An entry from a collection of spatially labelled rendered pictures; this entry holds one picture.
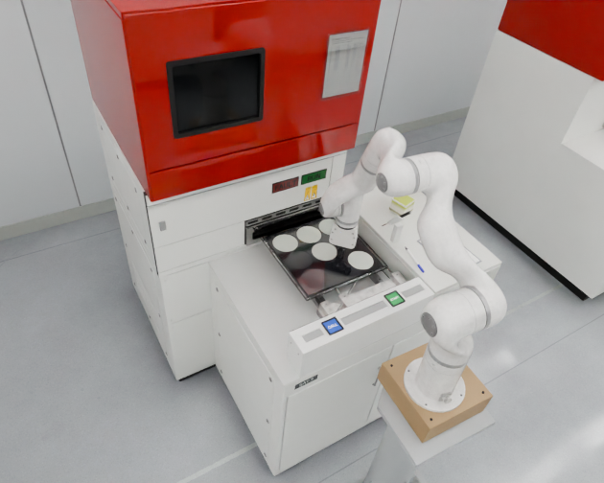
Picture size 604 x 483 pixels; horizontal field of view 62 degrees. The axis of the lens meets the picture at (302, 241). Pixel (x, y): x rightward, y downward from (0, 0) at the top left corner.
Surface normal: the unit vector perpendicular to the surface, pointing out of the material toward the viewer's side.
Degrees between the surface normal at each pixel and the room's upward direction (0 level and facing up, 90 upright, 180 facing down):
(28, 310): 0
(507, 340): 0
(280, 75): 90
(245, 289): 0
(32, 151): 90
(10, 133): 90
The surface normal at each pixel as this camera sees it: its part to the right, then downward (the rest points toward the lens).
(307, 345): 0.08, -0.72
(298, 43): 0.50, 0.62
